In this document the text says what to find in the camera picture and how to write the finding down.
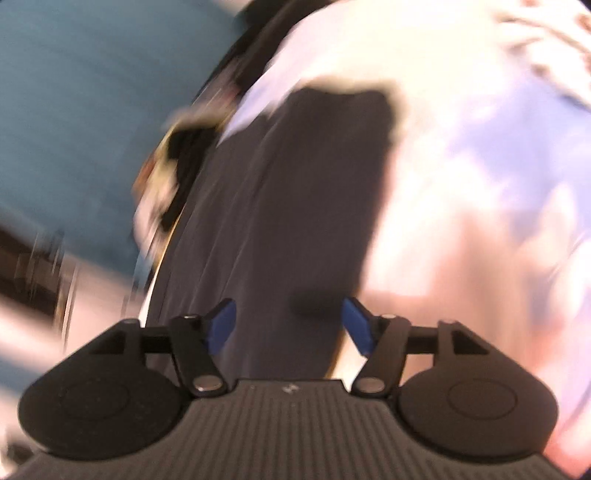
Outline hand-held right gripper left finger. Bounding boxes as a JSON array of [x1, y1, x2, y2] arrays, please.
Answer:
[[89, 298, 238, 398]]

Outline cream and black clothes pile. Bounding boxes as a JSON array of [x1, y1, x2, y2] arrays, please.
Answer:
[[131, 110, 223, 261]]

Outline teal curtain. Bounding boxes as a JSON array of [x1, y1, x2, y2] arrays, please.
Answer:
[[0, 0, 259, 301]]

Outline dark wooden furniture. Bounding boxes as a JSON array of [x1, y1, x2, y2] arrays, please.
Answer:
[[0, 225, 86, 324]]

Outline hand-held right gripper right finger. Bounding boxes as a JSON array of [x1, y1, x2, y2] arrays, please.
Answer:
[[342, 296, 491, 398]]

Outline white bed sheet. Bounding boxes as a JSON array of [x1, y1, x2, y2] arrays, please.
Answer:
[[217, 0, 591, 480]]

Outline dark grey towel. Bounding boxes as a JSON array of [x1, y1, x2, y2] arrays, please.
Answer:
[[147, 87, 403, 382]]

